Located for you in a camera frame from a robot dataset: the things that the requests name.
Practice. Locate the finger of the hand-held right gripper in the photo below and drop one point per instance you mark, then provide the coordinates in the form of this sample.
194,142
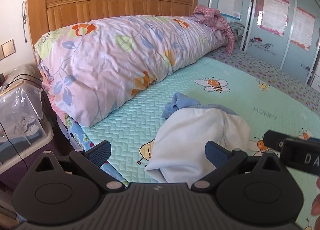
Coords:
273,140

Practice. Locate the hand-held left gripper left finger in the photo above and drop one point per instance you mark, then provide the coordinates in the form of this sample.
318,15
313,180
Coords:
101,154

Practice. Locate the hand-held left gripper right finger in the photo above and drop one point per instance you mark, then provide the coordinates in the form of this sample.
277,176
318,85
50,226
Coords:
215,155

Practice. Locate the light blue fleece garment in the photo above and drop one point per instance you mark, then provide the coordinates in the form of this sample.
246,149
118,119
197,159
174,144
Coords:
190,135

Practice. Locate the person's right hand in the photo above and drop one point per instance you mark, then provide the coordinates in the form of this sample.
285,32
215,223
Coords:
317,207

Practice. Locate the blue floral bed sheet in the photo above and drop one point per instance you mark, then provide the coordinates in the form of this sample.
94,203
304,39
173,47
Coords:
75,132

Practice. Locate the dotted bed sheet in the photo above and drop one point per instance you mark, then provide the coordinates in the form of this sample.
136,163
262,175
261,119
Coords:
275,75

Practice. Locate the green bee print bed mat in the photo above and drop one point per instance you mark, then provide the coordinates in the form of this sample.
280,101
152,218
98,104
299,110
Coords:
175,87

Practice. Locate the sliding door wardrobe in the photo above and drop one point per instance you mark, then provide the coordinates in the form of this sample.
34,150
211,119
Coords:
287,52

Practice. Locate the clear plastic storage box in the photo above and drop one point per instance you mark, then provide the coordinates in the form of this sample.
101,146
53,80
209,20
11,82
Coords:
22,110

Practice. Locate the floral quilt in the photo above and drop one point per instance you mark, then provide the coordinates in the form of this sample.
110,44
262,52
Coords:
112,57

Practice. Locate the grey striped cloth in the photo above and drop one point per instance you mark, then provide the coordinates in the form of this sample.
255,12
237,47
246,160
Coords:
237,32

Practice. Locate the pink bordered poster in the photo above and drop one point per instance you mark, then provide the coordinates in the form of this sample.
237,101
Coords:
273,14
302,27

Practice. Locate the pink floral cloth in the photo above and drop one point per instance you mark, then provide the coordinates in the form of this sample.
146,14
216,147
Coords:
207,12

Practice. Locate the wooden headboard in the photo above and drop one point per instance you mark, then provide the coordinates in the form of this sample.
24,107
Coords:
112,3

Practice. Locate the gold wall switch panel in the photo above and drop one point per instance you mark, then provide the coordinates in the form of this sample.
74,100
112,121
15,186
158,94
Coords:
8,47

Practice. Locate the blue bordered wall chart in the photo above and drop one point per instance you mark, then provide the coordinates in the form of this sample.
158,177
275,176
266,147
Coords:
231,0

